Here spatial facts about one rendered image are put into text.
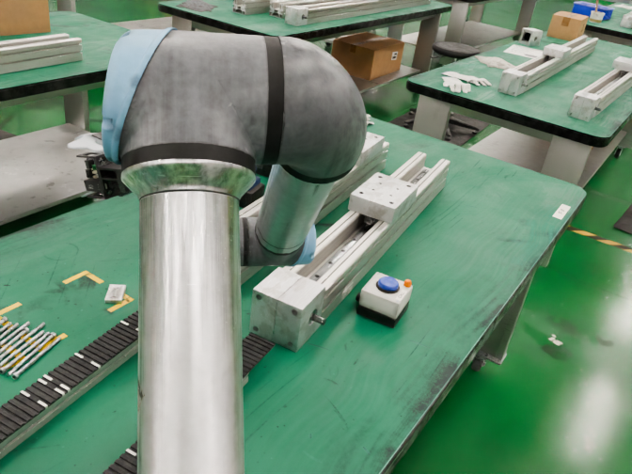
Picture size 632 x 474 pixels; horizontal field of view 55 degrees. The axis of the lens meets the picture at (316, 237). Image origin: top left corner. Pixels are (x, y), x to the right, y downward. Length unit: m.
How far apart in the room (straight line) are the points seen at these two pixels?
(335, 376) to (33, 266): 0.64
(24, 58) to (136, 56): 2.01
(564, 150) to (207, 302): 2.43
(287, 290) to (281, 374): 0.15
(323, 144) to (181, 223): 0.15
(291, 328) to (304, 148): 0.57
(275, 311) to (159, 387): 0.59
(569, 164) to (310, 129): 2.35
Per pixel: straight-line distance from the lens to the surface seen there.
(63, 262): 1.32
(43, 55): 2.57
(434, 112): 2.97
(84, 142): 1.11
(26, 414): 0.96
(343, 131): 0.56
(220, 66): 0.52
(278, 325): 1.08
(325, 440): 0.96
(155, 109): 0.51
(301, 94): 0.52
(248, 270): 1.24
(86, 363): 1.02
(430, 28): 5.55
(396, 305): 1.16
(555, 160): 2.84
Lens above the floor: 1.49
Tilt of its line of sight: 30 degrees down
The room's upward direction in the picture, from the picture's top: 8 degrees clockwise
